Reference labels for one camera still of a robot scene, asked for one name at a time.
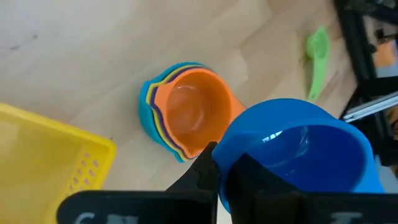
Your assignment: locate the blue measuring cup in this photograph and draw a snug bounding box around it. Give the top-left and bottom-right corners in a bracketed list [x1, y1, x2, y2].
[211, 98, 386, 215]

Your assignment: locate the yellow measuring cup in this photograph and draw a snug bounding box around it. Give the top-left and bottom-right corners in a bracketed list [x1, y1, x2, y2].
[145, 63, 206, 162]

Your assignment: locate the green measuring cup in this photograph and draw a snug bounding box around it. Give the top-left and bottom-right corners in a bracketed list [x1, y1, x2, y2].
[305, 25, 331, 102]

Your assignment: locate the yellow plastic basket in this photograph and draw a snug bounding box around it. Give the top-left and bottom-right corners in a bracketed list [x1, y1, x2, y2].
[0, 102, 118, 224]

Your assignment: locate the navy purple measuring cup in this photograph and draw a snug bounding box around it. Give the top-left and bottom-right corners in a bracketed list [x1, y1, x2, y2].
[150, 65, 212, 161]

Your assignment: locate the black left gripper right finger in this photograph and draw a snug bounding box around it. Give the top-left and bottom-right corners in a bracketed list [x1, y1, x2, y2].
[228, 152, 300, 194]

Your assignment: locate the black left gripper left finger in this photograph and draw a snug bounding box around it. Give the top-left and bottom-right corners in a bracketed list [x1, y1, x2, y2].
[166, 141, 220, 194]

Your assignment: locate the black aluminium table frame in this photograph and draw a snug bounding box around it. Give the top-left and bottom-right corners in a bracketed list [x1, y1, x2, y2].
[333, 0, 398, 169]

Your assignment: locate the silver camera mount rail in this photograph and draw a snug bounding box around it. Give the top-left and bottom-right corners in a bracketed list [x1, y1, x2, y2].
[341, 91, 398, 124]

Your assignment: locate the orange measuring cup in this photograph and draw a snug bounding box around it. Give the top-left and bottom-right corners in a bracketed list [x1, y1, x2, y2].
[154, 67, 246, 160]

